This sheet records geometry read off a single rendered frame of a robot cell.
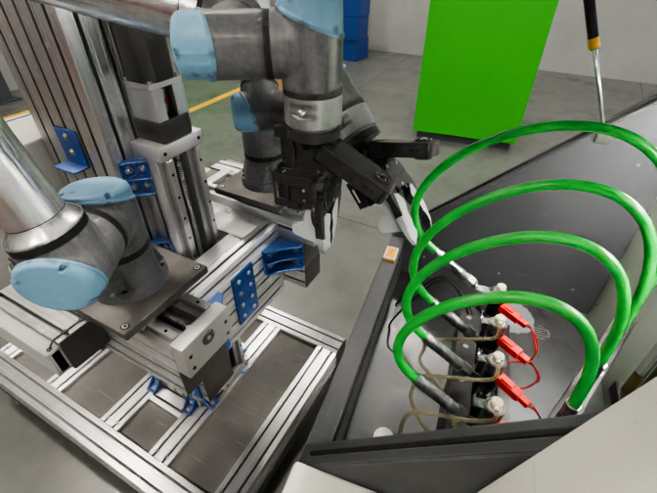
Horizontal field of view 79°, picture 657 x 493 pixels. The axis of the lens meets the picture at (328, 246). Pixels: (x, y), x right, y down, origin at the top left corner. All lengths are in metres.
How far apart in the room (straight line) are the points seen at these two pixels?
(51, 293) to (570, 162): 0.99
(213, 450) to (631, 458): 1.38
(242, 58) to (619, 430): 0.49
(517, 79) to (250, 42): 3.58
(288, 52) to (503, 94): 3.59
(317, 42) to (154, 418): 1.49
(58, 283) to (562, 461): 0.66
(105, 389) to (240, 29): 1.59
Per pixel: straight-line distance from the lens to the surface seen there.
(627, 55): 7.19
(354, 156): 0.56
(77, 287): 0.70
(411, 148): 0.67
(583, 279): 1.19
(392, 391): 0.94
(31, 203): 0.68
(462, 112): 4.07
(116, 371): 1.92
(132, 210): 0.82
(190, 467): 1.60
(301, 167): 0.57
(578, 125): 0.64
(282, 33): 0.49
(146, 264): 0.87
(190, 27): 0.51
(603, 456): 0.41
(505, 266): 1.16
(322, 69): 0.50
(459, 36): 3.93
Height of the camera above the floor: 1.62
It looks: 38 degrees down
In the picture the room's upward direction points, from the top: straight up
